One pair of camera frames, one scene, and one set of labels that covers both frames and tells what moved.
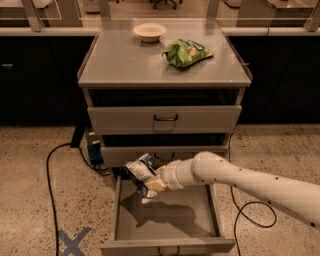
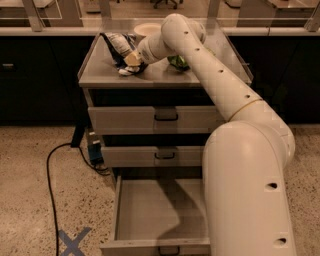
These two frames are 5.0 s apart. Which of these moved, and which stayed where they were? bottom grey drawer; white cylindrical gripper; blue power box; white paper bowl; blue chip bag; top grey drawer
Moved: white cylindrical gripper; blue chip bag
Stayed: bottom grey drawer; white paper bowl; top grey drawer; blue power box
